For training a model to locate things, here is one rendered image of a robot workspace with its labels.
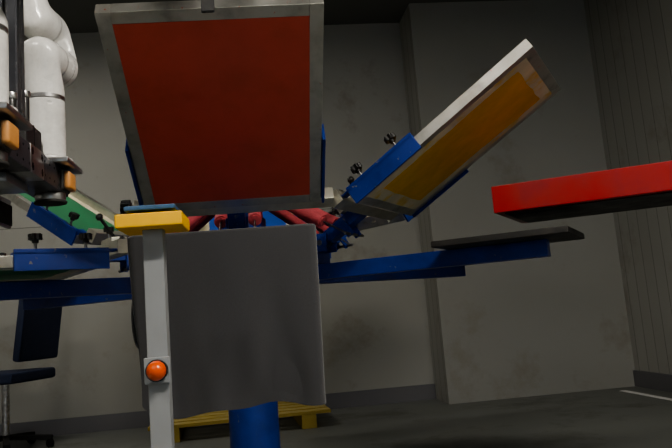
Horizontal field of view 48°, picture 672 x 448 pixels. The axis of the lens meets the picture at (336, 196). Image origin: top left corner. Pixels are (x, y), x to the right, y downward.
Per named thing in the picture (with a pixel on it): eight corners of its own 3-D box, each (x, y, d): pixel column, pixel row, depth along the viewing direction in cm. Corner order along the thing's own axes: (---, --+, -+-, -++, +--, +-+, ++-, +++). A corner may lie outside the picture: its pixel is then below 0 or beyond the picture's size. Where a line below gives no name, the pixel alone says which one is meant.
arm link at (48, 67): (13, 97, 176) (12, 33, 179) (39, 112, 189) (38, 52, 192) (53, 93, 176) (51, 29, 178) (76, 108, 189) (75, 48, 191)
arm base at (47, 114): (-4, 161, 172) (-5, 96, 174) (13, 172, 184) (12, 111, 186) (66, 157, 174) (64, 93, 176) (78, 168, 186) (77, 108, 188)
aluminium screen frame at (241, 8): (324, 3, 194) (322, -6, 196) (93, 12, 189) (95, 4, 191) (320, 201, 253) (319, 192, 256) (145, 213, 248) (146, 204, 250)
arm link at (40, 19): (-19, -68, 182) (19, -33, 200) (15, 73, 176) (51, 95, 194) (36, -86, 181) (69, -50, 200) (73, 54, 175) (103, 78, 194)
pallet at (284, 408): (320, 412, 573) (319, 397, 575) (332, 427, 490) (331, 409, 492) (158, 427, 558) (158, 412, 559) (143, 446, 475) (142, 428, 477)
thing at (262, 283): (330, 406, 173) (316, 222, 180) (132, 424, 169) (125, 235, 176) (329, 404, 176) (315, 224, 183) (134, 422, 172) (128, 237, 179)
